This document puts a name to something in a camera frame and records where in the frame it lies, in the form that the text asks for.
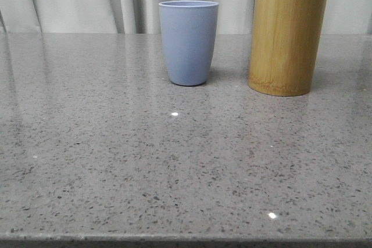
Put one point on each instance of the blue plastic cup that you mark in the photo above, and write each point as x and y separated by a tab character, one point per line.
188	35

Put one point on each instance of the bamboo cylinder holder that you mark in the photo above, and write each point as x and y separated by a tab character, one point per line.
285	41

